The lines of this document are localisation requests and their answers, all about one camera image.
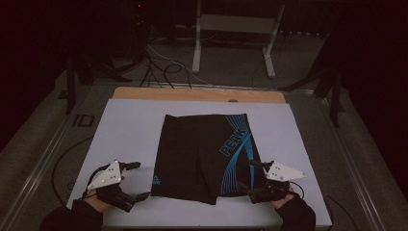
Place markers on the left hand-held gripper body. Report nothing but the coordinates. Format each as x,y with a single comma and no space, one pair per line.
107,178

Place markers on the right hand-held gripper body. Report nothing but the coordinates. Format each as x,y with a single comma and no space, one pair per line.
282,173

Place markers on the black shorts with blue stripes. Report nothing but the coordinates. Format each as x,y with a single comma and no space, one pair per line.
192,154

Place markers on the person's left hand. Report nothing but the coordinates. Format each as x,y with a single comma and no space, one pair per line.
97,202

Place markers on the person's right hand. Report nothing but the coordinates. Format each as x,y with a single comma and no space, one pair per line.
284,200

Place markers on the black metal stand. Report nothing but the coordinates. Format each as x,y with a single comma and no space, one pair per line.
335,96
70,86

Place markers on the dark equipment with red light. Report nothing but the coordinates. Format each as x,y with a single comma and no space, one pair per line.
139,19

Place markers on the aluminium floor rail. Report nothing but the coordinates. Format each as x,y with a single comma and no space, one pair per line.
38,166
349,160

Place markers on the white metal stand frame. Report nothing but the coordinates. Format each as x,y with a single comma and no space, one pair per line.
237,24

